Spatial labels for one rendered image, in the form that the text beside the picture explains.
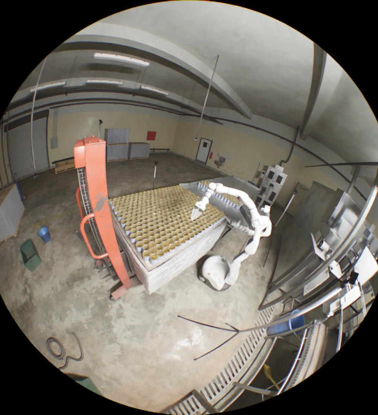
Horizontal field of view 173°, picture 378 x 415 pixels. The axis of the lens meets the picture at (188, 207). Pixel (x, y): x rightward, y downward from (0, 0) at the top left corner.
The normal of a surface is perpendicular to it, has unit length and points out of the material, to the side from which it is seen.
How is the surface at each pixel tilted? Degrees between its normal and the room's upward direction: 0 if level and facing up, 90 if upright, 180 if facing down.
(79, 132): 90
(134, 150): 89
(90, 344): 0
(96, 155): 90
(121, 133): 91
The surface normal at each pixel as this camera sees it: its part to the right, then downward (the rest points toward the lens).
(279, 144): -0.67, 0.27
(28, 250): 0.91, 0.36
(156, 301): 0.22, -0.81
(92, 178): 0.71, 0.51
